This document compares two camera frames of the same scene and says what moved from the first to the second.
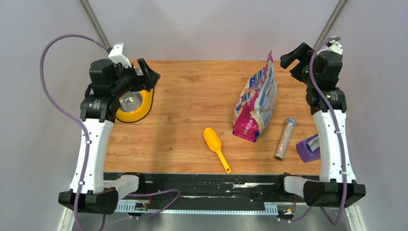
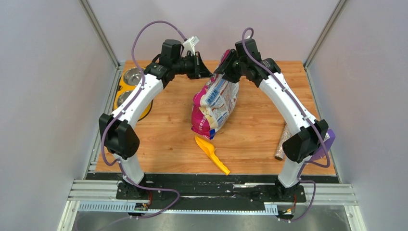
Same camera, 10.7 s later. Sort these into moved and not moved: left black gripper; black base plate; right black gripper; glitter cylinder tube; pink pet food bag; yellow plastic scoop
Moved: left black gripper; pink pet food bag; right black gripper; yellow plastic scoop
Not moved: glitter cylinder tube; black base plate
